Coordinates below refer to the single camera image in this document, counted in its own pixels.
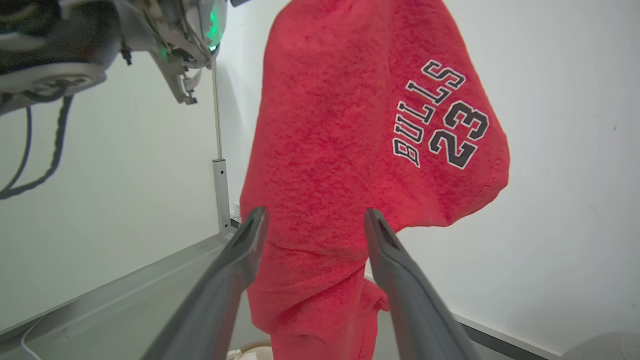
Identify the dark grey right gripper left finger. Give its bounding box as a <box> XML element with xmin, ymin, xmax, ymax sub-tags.
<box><xmin>141</xmin><ymin>206</ymin><xmax>269</xmax><ymax>360</ymax></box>

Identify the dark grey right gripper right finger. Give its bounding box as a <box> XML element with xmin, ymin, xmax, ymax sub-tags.
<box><xmin>364</xmin><ymin>208</ymin><xmax>482</xmax><ymax>360</ymax></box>

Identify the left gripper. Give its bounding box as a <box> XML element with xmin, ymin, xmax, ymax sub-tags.
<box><xmin>112</xmin><ymin>0</ymin><xmax>230</xmax><ymax>106</ymax></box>

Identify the red Bulls sports garment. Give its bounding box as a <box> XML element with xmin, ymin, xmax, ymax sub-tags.
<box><xmin>239</xmin><ymin>0</ymin><xmax>511</xmax><ymax>360</ymax></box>

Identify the grey metal corner post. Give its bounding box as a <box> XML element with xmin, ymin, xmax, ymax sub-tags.
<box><xmin>211</xmin><ymin>59</ymin><xmax>232</xmax><ymax>236</ymax></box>

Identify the thick braided black cable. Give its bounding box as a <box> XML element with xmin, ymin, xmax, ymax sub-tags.
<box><xmin>0</xmin><ymin>95</ymin><xmax>75</xmax><ymax>201</ymax></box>

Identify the thin black cable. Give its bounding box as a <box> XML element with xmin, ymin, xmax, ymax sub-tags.
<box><xmin>0</xmin><ymin>106</ymin><xmax>33</xmax><ymax>196</ymax></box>

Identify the thin white cable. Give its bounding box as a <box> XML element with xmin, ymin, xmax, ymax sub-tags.
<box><xmin>20</xmin><ymin>315</ymin><xmax>48</xmax><ymax>360</ymax></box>

